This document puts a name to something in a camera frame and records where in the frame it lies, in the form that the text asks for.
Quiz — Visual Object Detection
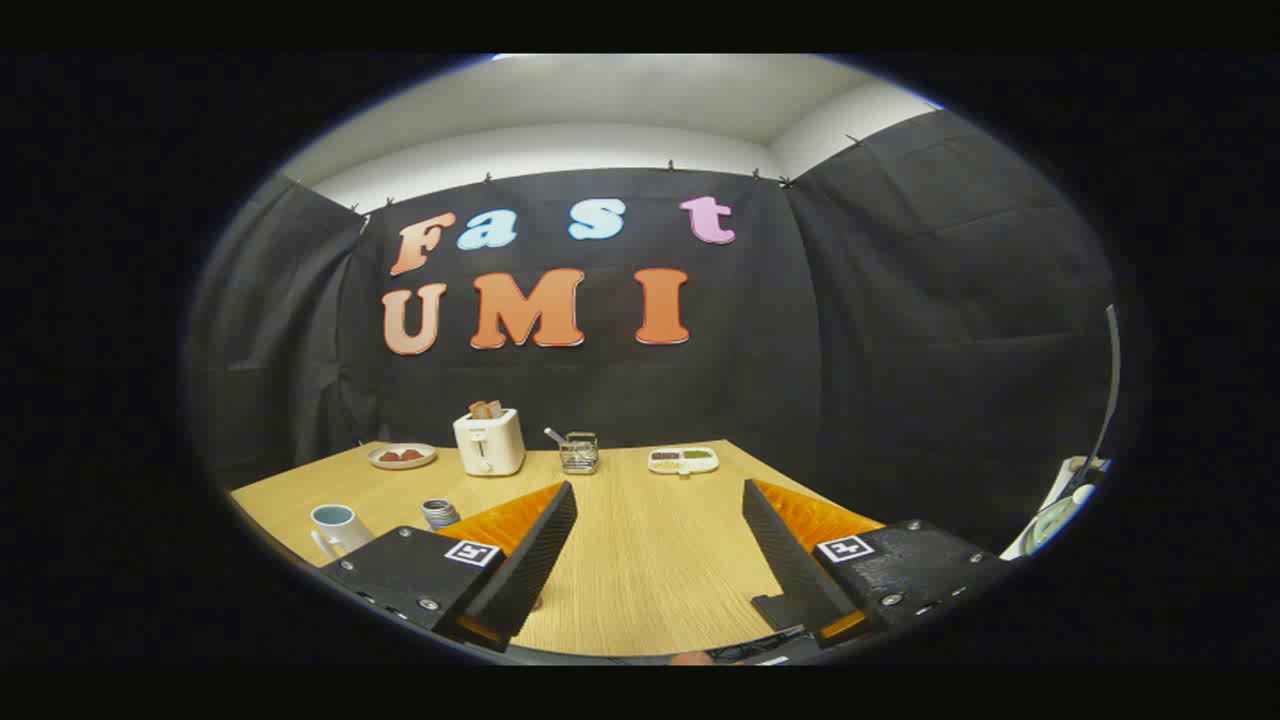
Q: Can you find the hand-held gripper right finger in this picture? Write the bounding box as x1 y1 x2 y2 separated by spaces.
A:
743 479 1013 649

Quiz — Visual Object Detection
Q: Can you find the white toaster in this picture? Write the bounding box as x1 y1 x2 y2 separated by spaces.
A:
453 408 527 477

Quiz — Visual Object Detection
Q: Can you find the black backdrop cloth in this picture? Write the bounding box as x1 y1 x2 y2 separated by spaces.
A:
185 108 1119 556

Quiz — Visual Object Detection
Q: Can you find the thin grey pole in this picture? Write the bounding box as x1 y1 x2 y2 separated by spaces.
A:
1085 305 1122 471

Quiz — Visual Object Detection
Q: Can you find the white and green object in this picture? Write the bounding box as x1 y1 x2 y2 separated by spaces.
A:
1000 455 1113 561

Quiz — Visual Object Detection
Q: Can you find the white divided dish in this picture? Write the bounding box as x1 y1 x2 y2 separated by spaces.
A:
648 447 720 476

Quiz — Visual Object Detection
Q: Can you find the wooden table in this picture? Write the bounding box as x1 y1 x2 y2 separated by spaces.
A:
230 440 901 658

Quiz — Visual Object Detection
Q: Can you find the white cup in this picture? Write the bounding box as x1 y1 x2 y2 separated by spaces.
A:
309 504 376 561

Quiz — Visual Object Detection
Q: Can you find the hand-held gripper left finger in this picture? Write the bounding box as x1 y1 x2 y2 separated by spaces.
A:
320 481 579 653

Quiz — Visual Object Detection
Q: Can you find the small white plate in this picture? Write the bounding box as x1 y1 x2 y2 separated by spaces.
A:
367 443 438 470

